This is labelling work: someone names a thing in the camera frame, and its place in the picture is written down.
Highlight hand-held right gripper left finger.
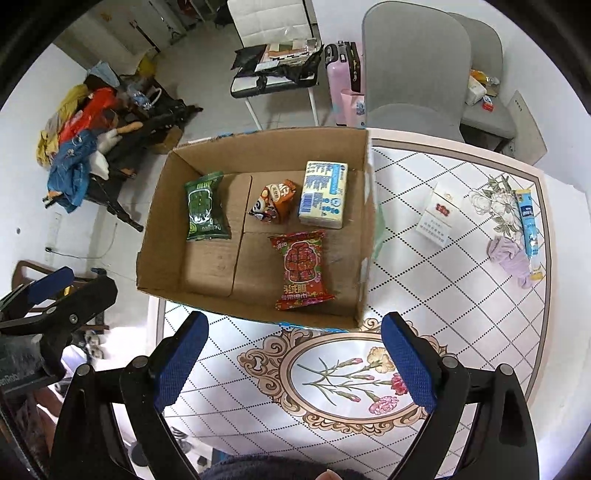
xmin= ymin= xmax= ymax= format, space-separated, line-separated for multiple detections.
xmin=50 ymin=311 xmax=211 ymax=480

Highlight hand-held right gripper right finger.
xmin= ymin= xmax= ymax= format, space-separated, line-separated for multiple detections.
xmin=381 ymin=311 xmax=541 ymax=480

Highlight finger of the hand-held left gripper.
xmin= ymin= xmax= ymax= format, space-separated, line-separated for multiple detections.
xmin=0 ymin=266 xmax=75 ymax=319
xmin=0 ymin=270 xmax=119 ymax=337

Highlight brown wooden chair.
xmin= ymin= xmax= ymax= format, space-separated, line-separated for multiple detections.
xmin=11 ymin=260 xmax=95 ymax=289

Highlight grey slippers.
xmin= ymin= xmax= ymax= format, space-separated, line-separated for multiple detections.
xmin=73 ymin=330 xmax=106 ymax=360

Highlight floral patterned tablecloth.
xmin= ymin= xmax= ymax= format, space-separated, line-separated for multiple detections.
xmin=148 ymin=129 xmax=555 ymax=464

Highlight open cardboard box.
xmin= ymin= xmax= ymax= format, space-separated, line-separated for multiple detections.
xmin=136 ymin=127 xmax=377 ymax=330

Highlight pile of colourful clothes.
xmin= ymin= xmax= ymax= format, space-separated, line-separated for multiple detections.
xmin=37 ymin=83 xmax=122 ymax=213

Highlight white cigarette box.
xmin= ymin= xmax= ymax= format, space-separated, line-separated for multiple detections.
xmin=416 ymin=181 xmax=460 ymax=250

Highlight red wet wipe packet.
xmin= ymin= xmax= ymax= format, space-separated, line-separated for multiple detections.
xmin=269 ymin=231 xmax=335 ymax=311

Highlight purple cloth scrunchie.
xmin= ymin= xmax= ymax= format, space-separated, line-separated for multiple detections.
xmin=487 ymin=235 xmax=534 ymax=289

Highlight green wet wipe packet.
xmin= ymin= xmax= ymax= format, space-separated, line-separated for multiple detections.
xmin=185 ymin=172 xmax=232 ymax=241

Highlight black folding rack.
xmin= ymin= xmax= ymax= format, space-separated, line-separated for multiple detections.
xmin=44 ymin=78 xmax=204 ymax=232

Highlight orange snack packet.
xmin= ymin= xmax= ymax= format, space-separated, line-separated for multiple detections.
xmin=249 ymin=179 xmax=296 ymax=224

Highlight blue stick packet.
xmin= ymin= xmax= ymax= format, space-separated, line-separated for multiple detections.
xmin=514 ymin=188 xmax=546 ymax=281

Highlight yellow tissue pack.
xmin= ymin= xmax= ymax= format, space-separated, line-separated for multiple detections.
xmin=298 ymin=161 xmax=349 ymax=230

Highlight clear water bottle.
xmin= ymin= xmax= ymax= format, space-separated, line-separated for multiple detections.
xmin=124 ymin=80 xmax=154 ymax=110

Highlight pink printed paper bag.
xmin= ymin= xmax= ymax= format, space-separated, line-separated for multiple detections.
xmin=341 ymin=91 xmax=368 ymax=129

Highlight white tissue packet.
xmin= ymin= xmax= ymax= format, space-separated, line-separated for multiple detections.
xmin=464 ymin=76 xmax=488 ymax=105

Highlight grey upholstered chair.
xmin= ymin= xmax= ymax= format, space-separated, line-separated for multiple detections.
xmin=450 ymin=13 xmax=518 ymax=153
xmin=361 ymin=1 xmax=474 ymax=141

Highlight pink suitcase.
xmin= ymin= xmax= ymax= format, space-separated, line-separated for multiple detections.
xmin=324 ymin=41 xmax=365 ymax=127

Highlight black plastic bag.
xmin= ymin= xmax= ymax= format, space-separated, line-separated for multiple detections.
xmin=231 ymin=44 xmax=324 ymax=89

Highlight stack of papers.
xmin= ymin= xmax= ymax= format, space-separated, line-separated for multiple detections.
xmin=259 ymin=38 xmax=320 ymax=63

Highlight white chair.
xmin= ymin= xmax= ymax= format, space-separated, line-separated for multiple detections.
xmin=226 ymin=0 xmax=321 ymax=131

